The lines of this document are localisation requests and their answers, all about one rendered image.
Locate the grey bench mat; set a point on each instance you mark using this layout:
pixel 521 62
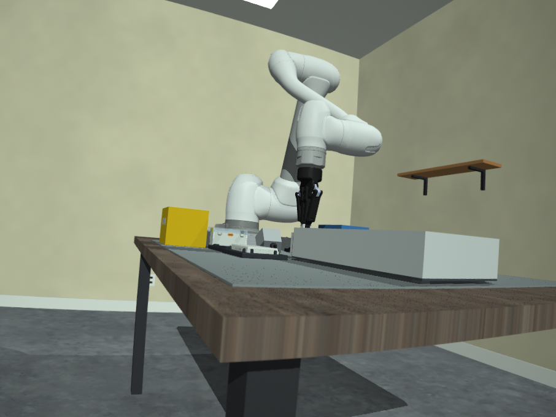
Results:
pixel 293 273

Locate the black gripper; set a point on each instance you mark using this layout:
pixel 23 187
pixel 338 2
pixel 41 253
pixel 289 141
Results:
pixel 308 198

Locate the yellow open-top bin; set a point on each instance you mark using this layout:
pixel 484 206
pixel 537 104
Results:
pixel 184 227

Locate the blue bin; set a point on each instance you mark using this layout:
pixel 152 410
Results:
pixel 328 226

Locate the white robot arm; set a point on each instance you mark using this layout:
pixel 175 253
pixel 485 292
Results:
pixel 314 131

